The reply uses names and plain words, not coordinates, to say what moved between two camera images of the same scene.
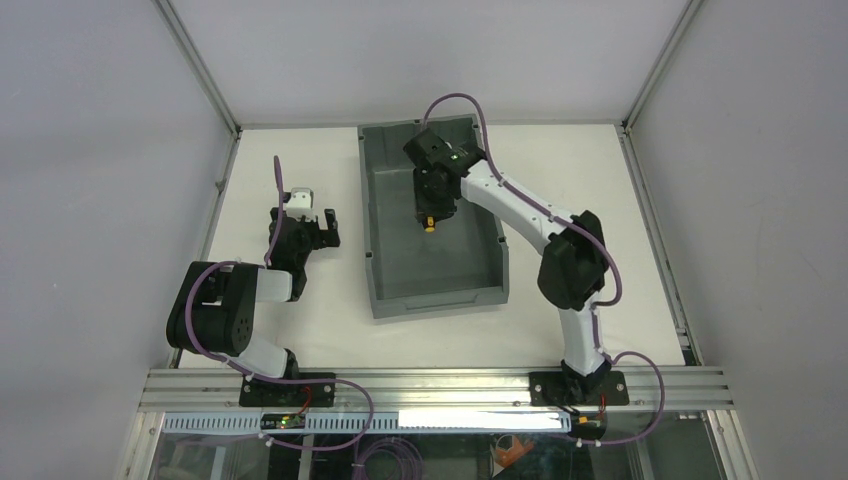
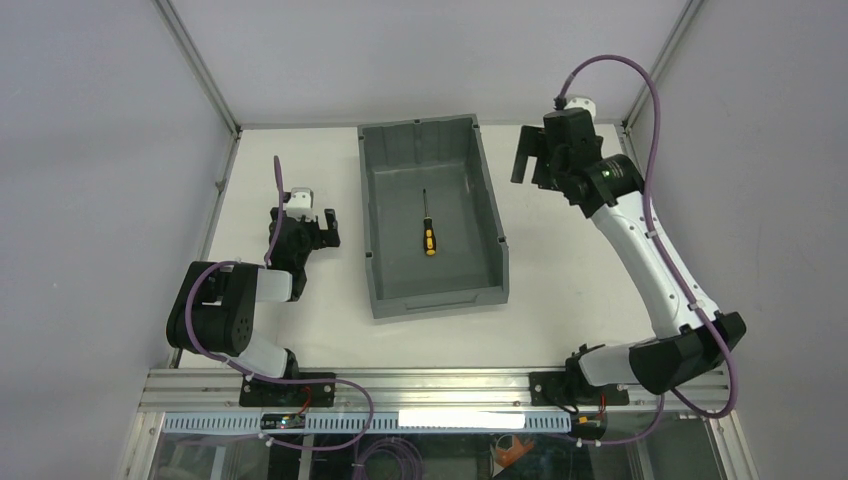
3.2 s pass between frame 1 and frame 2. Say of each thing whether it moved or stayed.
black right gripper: moved
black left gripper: stayed
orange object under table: stayed
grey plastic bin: stayed
